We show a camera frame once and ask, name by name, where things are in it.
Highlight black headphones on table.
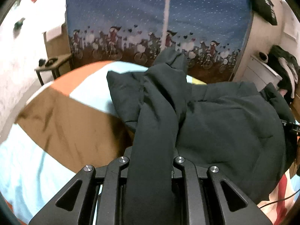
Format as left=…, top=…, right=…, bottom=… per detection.
left=39, top=57, right=58, bottom=67

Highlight small wooden side table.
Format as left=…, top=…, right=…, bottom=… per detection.
left=35, top=53, right=74, bottom=86

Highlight brown cardboard box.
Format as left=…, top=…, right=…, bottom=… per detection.
left=43, top=23, right=74, bottom=78

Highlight black bag on wardrobe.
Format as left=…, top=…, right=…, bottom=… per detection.
left=250, top=0, right=278, bottom=26

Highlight wooden headboard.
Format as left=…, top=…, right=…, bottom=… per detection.
left=290, top=86, right=300, bottom=121

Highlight black cable on bed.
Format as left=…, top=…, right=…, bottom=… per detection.
left=259, top=188, right=300, bottom=209

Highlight colour block bed sheet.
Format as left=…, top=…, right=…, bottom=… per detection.
left=1, top=62, right=299, bottom=224

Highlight pile of clothes on cabinet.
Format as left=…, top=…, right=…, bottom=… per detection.
left=258, top=45, right=299, bottom=105

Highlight white drawer cabinet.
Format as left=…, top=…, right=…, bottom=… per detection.
left=241, top=55, right=282, bottom=91

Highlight dark green padded coat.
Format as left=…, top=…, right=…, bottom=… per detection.
left=107, top=48, right=297, bottom=224

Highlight blue printed fabric wardrobe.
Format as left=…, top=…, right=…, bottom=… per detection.
left=66, top=0, right=251, bottom=83

